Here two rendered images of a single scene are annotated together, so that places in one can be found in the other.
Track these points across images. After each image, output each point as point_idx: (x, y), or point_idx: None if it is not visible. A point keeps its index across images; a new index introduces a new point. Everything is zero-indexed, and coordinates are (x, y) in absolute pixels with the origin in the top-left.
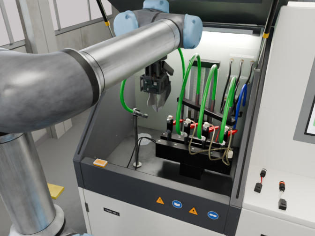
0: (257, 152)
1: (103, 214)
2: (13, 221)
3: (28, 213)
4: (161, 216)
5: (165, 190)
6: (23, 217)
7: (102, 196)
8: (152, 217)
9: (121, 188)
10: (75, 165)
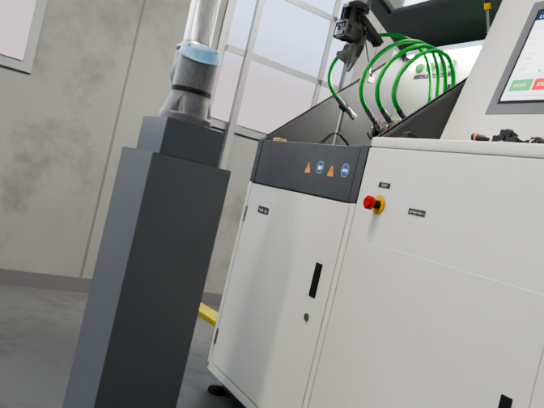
0: (444, 139)
1: (254, 219)
2: (185, 28)
3: (195, 19)
4: (302, 195)
5: (316, 150)
6: (192, 21)
7: (264, 187)
8: (295, 202)
9: (282, 164)
10: (258, 147)
